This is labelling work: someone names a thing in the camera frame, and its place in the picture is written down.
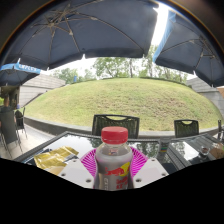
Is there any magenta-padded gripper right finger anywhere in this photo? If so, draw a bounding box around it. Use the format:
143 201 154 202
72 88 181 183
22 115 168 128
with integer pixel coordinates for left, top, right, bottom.
129 146 170 190

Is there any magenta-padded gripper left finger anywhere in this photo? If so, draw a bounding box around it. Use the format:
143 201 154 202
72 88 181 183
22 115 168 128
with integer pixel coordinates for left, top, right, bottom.
57 147 101 190

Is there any clear red-capped drink bottle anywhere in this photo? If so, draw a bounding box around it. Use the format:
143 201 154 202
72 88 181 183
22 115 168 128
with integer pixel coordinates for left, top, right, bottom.
93 126 135 191

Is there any slim upright tube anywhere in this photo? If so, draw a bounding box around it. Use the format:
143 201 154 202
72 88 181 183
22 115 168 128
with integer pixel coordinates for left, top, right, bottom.
158 137 171 157

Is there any yellow foil packet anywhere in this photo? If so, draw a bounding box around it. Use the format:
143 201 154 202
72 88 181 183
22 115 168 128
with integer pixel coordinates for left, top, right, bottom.
33 145 80 170

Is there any dark woven patio chair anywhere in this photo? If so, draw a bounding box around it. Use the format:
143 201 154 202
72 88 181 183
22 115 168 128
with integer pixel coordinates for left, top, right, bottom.
173 119 200 139
91 114 141 139

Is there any small round ashtray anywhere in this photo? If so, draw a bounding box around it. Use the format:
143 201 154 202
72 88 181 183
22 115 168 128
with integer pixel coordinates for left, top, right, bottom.
198 145 211 157

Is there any brown paper bag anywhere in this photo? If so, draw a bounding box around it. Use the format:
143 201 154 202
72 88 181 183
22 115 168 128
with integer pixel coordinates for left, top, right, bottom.
209 143 224 160

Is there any dark slim-legged chair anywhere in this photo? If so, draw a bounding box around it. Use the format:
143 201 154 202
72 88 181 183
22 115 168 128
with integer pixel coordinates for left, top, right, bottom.
14 106 29 140

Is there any grey high-backed chair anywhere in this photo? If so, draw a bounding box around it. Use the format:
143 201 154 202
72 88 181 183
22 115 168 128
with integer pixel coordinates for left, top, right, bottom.
0 109 22 158

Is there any person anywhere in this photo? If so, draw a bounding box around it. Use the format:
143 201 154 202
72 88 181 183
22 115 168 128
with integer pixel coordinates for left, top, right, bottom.
0 94 16 116

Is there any navy umbrella with light-blue band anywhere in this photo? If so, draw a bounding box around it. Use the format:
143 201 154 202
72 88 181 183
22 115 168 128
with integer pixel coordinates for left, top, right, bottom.
0 62 42 87

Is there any large navy patio umbrella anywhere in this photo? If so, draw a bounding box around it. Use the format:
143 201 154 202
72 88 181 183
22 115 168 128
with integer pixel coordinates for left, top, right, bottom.
0 0 160 72
152 9 224 88

